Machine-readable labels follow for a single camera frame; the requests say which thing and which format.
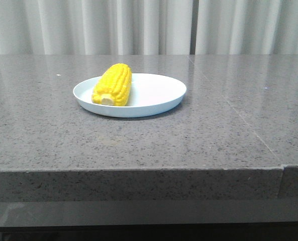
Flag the light blue round plate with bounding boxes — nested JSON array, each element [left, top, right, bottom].
[[73, 73, 187, 118]]

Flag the yellow corn cob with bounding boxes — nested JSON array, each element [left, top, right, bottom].
[[91, 63, 132, 106]]

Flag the white pleated curtain left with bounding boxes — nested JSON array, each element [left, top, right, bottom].
[[0, 1, 197, 55]]

